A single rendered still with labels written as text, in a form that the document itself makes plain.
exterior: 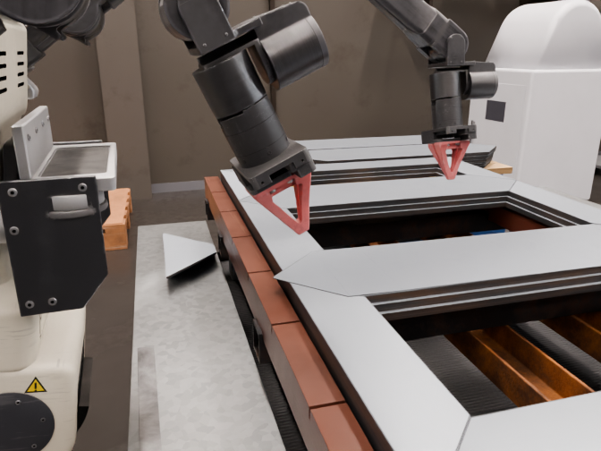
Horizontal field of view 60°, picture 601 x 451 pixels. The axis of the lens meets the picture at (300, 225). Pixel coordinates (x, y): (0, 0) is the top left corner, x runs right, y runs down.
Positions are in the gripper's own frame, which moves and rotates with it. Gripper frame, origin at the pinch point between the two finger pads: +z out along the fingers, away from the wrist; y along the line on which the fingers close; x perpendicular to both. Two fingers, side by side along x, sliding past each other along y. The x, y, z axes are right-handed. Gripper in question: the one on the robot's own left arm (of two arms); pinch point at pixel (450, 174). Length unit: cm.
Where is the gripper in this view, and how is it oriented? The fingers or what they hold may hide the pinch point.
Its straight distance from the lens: 107.4
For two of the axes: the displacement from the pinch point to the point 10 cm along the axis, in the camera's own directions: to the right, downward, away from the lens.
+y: -2.7, -0.7, 9.6
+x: -9.6, 1.1, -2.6
